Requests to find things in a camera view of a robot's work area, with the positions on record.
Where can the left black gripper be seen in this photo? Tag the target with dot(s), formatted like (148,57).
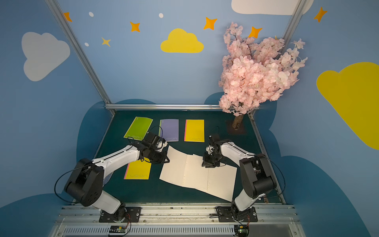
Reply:
(160,154)

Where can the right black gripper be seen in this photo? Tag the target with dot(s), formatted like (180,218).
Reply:
(208,160)

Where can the green cover notebook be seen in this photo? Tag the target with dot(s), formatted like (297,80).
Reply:
(139,128)

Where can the white lined notebook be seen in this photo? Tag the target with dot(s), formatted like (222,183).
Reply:
(169,130)

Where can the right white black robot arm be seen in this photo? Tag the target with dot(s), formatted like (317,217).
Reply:
(256,174)

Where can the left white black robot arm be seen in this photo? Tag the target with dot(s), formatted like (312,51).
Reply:
(85,183)

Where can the right controller board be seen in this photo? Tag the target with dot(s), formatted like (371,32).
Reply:
(241,231)

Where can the controller board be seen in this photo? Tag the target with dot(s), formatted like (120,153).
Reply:
(117,231)
(241,231)

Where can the left controller board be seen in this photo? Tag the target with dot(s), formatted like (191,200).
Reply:
(117,231)

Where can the pink cherry blossom tree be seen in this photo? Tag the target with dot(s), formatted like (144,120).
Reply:
(254,73)

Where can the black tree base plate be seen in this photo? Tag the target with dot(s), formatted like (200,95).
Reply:
(235,127)

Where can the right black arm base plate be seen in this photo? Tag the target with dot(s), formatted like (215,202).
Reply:
(231,214)

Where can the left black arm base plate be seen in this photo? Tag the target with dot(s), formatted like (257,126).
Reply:
(124,214)

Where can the aluminium rail frame front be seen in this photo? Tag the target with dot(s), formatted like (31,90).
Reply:
(179,219)

